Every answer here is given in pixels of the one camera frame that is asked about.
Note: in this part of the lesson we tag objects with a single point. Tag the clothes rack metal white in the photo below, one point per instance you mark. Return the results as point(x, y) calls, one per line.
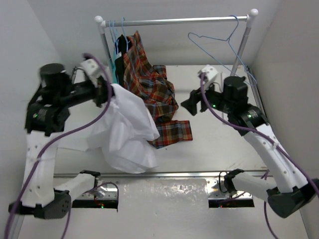
point(174, 20)

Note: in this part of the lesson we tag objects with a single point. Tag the white shirt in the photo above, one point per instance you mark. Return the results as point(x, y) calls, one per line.
point(122, 134)

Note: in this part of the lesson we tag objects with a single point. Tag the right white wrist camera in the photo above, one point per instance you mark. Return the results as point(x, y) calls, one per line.
point(209, 73)

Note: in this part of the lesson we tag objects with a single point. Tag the teal garment on hanger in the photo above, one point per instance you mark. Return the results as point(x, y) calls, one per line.
point(115, 79)

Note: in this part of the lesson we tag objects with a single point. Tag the metal mounting rail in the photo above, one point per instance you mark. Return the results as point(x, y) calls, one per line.
point(216, 186)

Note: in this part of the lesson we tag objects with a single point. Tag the black garment on hanger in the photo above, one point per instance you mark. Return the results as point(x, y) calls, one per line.
point(120, 51)

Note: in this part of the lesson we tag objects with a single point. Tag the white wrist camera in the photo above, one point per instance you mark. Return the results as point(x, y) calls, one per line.
point(92, 70)
point(209, 73)

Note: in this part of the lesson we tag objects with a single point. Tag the blue hanger with teal garment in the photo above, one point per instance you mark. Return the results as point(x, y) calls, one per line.
point(111, 30)

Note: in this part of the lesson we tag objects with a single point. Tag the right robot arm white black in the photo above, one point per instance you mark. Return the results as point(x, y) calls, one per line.
point(292, 188)

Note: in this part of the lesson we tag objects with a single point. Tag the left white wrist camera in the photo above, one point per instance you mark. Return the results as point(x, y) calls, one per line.
point(92, 70)

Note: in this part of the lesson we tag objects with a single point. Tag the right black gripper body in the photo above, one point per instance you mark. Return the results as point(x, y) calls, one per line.
point(215, 98)

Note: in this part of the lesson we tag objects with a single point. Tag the blue hanger with black garment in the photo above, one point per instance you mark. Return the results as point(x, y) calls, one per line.
point(115, 33)

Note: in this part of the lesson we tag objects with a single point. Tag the plaid shirt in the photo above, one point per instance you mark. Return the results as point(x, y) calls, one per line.
point(150, 83)

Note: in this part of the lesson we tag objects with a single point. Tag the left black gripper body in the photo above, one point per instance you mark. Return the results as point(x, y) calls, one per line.
point(101, 92)

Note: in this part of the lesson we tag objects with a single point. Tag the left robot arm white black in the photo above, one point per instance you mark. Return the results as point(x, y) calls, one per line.
point(46, 115)

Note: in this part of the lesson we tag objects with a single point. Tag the empty blue wire hanger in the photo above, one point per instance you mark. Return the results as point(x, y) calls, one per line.
point(221, 51)

